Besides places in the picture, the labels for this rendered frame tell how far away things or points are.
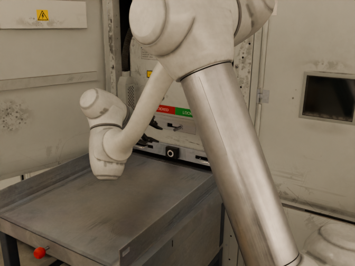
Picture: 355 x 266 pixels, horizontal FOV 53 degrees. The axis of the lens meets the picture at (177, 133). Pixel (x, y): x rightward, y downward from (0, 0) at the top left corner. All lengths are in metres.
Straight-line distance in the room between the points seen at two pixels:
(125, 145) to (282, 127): 0.59
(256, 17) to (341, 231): 0.48
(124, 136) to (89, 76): 0.69
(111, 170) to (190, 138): 0.58
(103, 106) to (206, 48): 0.57
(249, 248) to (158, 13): 0.42
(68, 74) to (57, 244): 0.77
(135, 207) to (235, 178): 0.69
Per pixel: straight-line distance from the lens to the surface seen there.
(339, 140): 1.30
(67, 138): 1.69
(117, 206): 1.28
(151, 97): 0.95
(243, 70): 1.36
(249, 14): 0.75
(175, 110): 1.57
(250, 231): 0.64
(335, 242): 0.82
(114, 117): 1.13
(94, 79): 1.68
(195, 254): 1.37
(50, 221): 1.25
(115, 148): 1.05
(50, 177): 1.47
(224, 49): 0.63
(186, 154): 1.59
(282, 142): 1.34
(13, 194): 1.39
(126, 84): 1.57
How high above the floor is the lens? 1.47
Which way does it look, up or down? 18 degrees down
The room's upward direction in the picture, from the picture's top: 1 degrees clockwise
